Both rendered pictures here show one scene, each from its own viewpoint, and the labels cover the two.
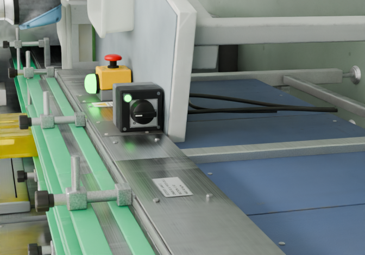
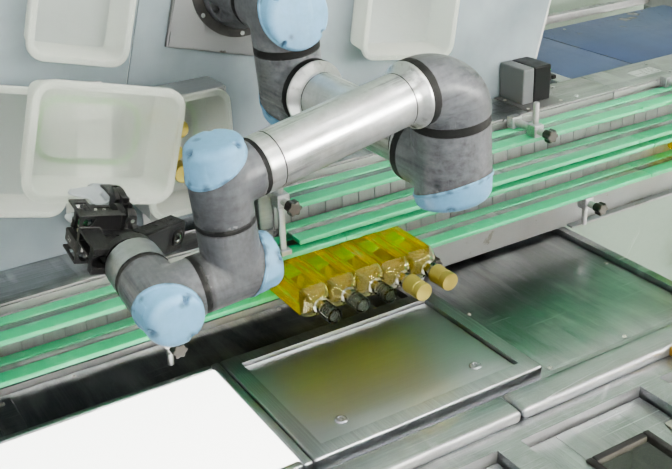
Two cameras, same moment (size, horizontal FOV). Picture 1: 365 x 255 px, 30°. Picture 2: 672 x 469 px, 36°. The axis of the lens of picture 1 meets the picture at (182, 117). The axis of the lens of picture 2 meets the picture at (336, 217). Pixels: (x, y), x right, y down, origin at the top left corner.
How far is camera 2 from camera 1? 308 cm
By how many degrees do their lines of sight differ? 97
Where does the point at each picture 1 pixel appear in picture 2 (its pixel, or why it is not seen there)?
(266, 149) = not seen: hidden behind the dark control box
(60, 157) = (609, 114)
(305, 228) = (641, 56)
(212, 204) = (656, 62)
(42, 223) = (443, 294)
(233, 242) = not seen: outside the picture
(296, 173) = (555, 63)
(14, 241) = (498, 295)
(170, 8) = not seen: outside the picture
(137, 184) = (651, 78)
